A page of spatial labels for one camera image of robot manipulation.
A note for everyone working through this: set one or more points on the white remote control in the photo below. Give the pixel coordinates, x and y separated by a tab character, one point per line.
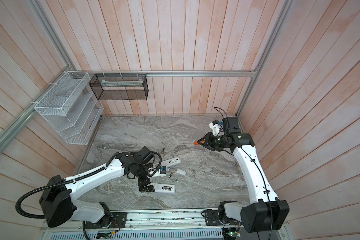
158	189
171	162

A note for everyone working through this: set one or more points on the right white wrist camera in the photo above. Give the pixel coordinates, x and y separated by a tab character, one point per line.
216	127

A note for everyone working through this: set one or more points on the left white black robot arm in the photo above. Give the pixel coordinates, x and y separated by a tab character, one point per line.
60	202

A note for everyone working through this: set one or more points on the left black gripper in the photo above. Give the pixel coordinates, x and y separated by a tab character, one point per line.
143	188

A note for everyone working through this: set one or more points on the white wire mesh shelf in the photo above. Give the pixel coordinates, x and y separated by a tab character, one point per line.
71	110

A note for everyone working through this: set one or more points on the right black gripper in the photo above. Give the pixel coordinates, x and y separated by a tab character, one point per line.
208	136

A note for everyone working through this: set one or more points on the left aluminium frame bar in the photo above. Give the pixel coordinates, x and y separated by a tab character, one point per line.
27	114

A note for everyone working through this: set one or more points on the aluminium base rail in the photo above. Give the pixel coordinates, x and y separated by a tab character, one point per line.
164	220

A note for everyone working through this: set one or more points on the horizontal aluminium frame bar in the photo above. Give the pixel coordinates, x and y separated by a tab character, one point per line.
154	74

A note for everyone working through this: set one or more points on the black wire mesh basket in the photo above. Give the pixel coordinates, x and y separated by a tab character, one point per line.
120	87

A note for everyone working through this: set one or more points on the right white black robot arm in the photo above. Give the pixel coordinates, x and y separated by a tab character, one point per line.
266	212

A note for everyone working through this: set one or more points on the orange handled screwdriver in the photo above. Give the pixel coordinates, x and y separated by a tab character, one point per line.
192	142

